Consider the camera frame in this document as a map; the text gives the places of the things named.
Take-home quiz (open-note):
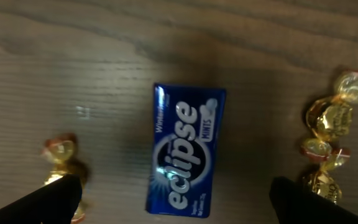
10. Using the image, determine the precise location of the gold candy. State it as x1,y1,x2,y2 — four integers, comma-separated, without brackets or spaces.
301,147,352,205
40,133,91,224
300,70,358,162

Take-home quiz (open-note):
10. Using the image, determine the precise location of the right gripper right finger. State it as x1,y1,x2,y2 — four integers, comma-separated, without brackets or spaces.
268,176,358,224

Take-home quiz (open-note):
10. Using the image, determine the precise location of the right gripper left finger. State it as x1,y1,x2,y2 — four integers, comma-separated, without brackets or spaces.
0,174,83,224

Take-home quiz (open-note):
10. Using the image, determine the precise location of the blue candy pack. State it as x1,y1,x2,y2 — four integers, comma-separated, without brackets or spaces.
145,82,227,218

